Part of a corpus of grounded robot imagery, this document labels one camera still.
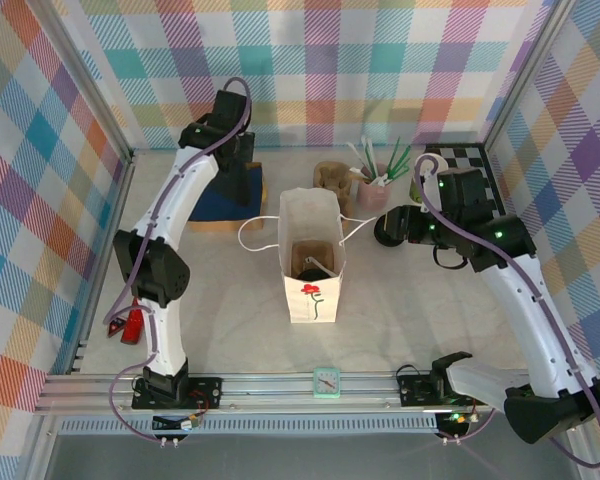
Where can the white flower paper bag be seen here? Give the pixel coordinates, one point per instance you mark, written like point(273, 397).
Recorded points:
point(312, 305)

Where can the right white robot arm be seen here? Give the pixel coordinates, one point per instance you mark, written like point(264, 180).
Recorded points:
point(525, 310)

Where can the stack of black cup lids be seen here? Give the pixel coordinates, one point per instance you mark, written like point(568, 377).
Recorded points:
point(382, 240)

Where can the pink straw holder cup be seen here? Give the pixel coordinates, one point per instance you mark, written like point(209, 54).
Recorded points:
point(372, 197)

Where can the stack of green paper cups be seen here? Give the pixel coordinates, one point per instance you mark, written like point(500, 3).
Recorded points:
point(416, 192)

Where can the black and white chessboard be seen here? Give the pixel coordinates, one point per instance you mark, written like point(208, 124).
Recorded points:
point(467, 155)

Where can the yellow napkin layer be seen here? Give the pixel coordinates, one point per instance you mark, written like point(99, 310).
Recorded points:
point(265, 195)

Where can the brown cardboard napkin box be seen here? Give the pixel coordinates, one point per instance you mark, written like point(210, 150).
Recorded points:
point(215, 226)

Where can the small mint green clock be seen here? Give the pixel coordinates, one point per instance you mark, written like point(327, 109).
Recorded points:
point(326, 382)

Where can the yellow green power connector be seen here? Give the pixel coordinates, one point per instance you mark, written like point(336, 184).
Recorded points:
point(192, 423)
point(459, 419)

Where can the red flat bar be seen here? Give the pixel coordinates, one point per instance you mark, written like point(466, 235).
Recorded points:
point(132, 335)

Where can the small red triangle sign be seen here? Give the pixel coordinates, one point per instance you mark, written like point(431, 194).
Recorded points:
point(114, 326)

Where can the aluminium side rail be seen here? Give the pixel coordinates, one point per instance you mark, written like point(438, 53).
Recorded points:
point(122, 180)

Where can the aluminium frame post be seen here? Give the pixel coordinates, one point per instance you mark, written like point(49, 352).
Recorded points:
point(525, 75)
point(90, 85)

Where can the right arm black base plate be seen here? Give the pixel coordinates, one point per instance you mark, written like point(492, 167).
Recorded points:
point(412, 392)

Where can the aluminium front rail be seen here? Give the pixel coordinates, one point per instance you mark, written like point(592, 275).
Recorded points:
point(270, 390)

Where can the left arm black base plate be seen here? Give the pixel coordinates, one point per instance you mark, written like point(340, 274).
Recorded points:
point(207, 395)

